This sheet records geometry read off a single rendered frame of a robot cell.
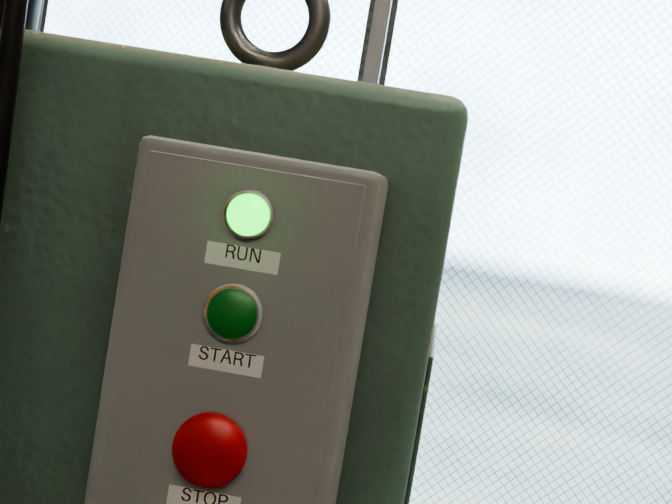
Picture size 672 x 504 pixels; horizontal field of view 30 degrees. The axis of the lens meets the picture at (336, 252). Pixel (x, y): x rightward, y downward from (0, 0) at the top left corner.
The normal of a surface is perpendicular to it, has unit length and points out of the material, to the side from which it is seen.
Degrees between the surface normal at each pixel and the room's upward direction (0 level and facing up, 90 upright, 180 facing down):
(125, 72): 90
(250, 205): 86
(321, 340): 90
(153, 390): 90
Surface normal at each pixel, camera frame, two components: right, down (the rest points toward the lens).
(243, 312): -0.04, 0.03
